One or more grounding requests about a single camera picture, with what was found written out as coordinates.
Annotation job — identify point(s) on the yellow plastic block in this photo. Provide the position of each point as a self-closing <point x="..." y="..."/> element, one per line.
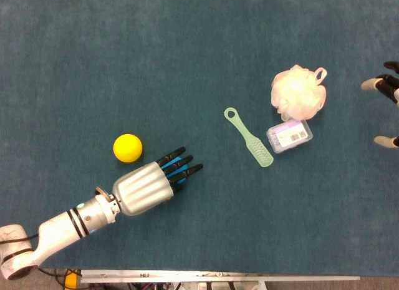
<point x="71" y="280"/>

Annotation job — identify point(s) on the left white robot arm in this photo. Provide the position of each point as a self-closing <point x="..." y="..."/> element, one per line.
<point x="59" y="234"/>

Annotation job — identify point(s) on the yellow foam ball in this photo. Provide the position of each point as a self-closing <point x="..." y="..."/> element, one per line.
<point x="127" y="148"/>

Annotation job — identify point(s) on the teal table cloth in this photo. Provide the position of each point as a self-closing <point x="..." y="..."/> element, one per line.
<point x="93" y="53"/>

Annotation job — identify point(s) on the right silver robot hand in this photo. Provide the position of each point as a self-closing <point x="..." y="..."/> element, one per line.
<point x="388" y="84"/>

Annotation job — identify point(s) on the blue foam ball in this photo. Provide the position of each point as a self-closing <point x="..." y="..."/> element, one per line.
<point x="178" y="170"/>

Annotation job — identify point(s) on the white metal base frame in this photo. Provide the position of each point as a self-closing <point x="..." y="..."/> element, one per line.
<point x="193" y="286"/>

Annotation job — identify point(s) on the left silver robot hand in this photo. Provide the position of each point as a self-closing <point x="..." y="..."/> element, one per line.
<point x="143" y="190"/>

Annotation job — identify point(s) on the clear plastic box with label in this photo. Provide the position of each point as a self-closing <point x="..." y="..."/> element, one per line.
<point x="290" y="136"/>

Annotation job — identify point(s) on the aluminium frame rail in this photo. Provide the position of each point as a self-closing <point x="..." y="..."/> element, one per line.
<point x="218" y="278"/>

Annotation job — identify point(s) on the mint green plastic hairbrush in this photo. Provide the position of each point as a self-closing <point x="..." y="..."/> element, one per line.
<point x="252" y="143"/>

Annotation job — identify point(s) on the white mesh bath loofah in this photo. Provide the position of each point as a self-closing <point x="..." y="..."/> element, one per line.
<point x="299" y="93"/>

